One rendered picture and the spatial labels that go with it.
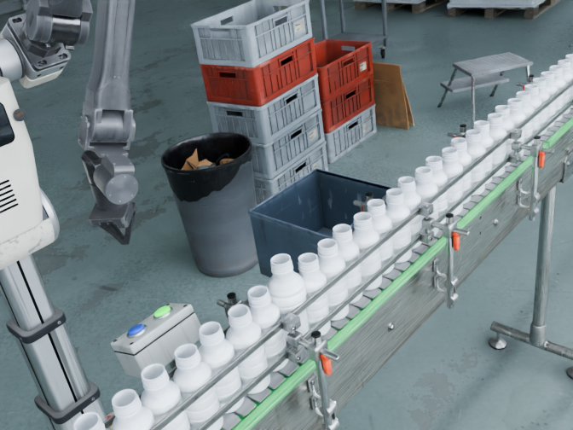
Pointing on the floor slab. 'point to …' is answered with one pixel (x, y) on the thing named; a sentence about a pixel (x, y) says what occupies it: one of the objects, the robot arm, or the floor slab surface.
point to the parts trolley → (355, 32)
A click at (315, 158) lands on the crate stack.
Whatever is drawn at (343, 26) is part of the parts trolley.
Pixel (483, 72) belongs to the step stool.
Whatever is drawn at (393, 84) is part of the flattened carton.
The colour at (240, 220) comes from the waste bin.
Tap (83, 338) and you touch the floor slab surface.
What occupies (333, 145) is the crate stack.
